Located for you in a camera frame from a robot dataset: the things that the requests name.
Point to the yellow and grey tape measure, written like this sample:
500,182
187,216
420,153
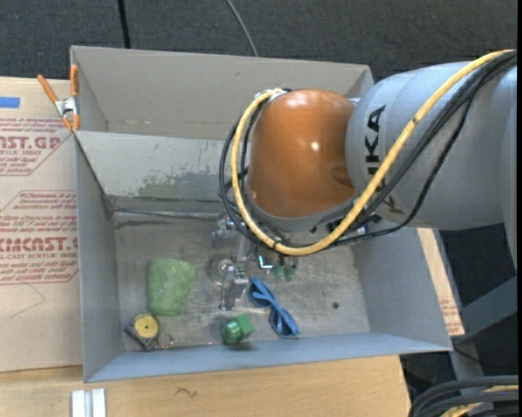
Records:
145,327

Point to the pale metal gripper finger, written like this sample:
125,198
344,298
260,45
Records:
224,233
229,289

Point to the blue sunglasses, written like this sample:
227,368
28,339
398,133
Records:
278,311

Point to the small green toy block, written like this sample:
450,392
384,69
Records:
236,329

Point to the green plastic cup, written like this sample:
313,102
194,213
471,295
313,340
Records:
169,285

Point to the brown cardboard board red print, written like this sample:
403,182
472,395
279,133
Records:
30,215

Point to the grey metal bin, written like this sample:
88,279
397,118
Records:
252,102

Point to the clear round glass thing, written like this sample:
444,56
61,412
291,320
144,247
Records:
219,269

